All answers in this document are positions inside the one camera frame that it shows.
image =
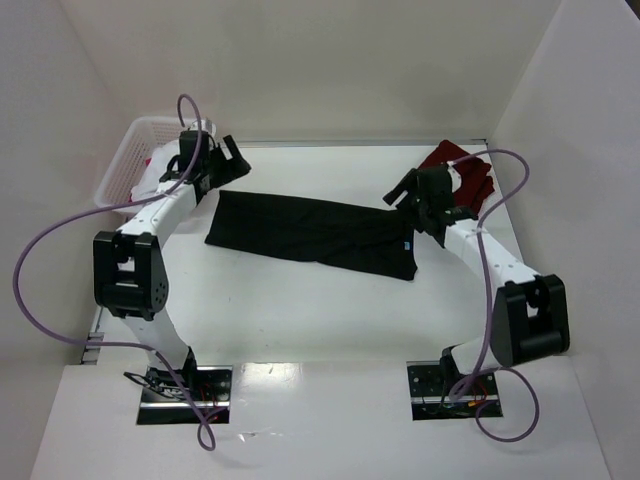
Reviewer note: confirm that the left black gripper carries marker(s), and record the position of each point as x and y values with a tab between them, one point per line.
223	160

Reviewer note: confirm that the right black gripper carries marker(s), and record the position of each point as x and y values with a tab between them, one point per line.
413	190

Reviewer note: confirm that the black t shirt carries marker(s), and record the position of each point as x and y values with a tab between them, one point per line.
352	237

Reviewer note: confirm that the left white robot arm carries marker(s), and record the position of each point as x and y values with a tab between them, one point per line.
130	279

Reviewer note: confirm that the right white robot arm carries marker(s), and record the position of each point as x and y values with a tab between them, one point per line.
526	312

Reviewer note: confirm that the white t shirt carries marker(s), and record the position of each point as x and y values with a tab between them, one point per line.
150	179

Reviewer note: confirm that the folded dark red t shirt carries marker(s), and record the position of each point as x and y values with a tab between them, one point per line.
476	183

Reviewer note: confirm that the white plastic basket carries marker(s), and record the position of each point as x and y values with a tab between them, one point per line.
126	168

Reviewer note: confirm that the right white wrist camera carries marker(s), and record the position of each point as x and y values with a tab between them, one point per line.
456	178

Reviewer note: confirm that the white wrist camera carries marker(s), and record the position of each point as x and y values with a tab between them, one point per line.
456	178
205	125

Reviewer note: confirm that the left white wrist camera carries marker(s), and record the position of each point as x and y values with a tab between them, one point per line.
205	125

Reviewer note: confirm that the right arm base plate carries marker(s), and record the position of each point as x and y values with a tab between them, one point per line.
429	395

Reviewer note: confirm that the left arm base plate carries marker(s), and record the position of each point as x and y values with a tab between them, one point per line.
163	403

